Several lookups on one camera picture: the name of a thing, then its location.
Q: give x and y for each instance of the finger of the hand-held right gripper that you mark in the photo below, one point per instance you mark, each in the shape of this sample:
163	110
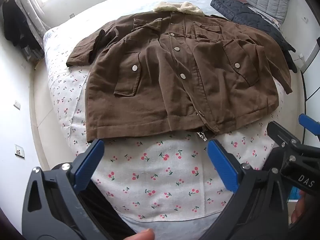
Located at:
281	132
307	121

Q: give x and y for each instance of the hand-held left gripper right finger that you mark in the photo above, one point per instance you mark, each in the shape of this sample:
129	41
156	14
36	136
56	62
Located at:
223	166

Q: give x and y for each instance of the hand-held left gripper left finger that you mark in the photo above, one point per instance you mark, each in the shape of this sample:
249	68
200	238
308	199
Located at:
90	165

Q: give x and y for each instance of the brown jacket with fleece collar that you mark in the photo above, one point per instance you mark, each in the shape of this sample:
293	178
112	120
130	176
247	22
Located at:
170	75

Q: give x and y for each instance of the dark hanging clothes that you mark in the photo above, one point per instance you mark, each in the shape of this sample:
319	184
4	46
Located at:
15	25

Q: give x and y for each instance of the person's right hand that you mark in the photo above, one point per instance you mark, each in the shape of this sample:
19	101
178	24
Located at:
300	210

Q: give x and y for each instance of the person's left hand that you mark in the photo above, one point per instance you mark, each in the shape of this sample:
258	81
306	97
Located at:
145	234

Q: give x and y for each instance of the cherry print sheet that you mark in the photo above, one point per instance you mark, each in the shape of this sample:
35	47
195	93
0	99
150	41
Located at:
160	177

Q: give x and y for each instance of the sheer grey curtain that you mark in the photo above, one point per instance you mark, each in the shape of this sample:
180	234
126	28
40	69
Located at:
32	27

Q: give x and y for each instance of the bed with light blue cover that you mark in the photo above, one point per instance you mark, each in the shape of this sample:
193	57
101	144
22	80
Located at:
140	3

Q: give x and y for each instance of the wall switch with knob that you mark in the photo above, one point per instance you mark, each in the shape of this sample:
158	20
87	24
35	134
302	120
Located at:
19	151

